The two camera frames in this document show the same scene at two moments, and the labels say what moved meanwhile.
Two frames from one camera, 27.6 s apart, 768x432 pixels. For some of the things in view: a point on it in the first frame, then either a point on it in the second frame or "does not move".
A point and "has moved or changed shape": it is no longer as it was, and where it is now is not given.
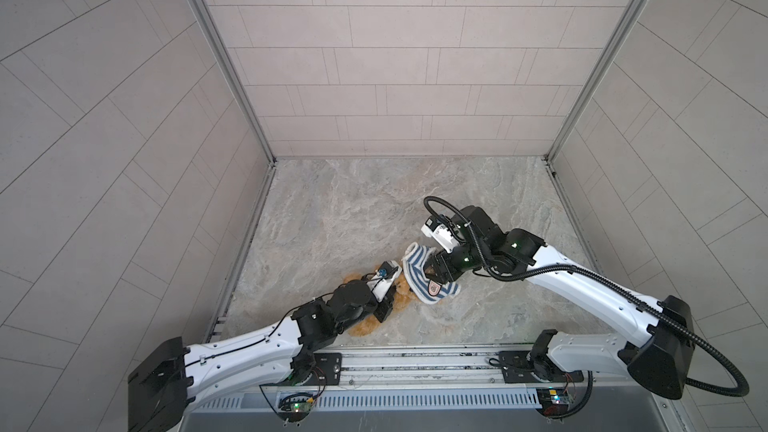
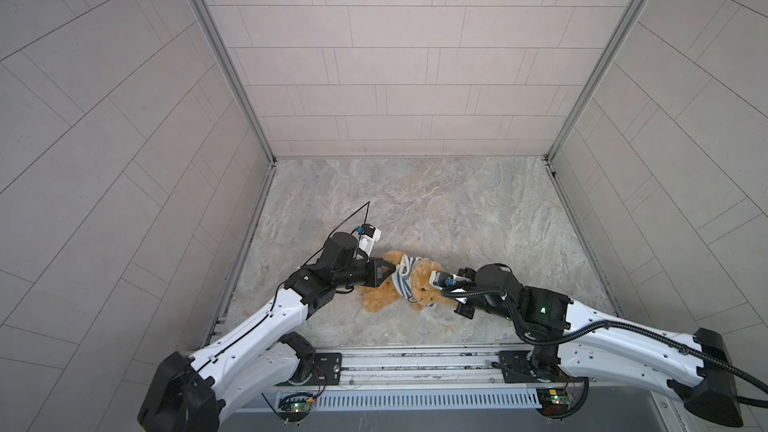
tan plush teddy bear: x=369 y=324 → x=423 y=295
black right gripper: x=440 y=267 → x=464 y=301
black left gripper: x=384 y=303 → x=372 y=271
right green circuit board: x=554 y=402 does not move
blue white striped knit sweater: x=417 y=280 has moved or changed shape
